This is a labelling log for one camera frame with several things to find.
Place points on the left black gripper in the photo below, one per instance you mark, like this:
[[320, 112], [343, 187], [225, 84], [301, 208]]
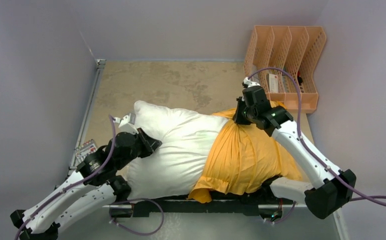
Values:
[[150, 145]]

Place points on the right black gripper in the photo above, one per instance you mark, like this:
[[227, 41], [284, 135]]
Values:
[[238, 118]]

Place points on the white pillow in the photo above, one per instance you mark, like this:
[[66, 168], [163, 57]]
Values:
[[187, 137]]

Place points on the orange cartoon pillowcase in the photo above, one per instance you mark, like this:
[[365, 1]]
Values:
[[241, 158]]

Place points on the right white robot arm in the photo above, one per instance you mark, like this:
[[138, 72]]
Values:
[[329, 187]]

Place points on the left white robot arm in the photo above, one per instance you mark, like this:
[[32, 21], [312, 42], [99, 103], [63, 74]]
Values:
[[92, 185]]

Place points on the white label box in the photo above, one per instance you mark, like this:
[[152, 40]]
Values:
[[273, 83]]

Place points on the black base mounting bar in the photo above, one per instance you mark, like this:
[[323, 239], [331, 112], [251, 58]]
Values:
[[251, 205]]

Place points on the marker pen pack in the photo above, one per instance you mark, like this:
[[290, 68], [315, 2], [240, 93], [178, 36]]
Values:
[[83, 150]]

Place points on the pink plastic file organizer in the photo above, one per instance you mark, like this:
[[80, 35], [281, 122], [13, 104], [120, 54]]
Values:
[[292, 53]]

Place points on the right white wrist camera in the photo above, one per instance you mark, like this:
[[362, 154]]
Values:
[[249, 82]]

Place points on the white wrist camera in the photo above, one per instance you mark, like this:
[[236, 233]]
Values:
[[249, 82], [126, 123]]

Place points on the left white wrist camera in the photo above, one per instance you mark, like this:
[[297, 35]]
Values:
[[126, 123]]

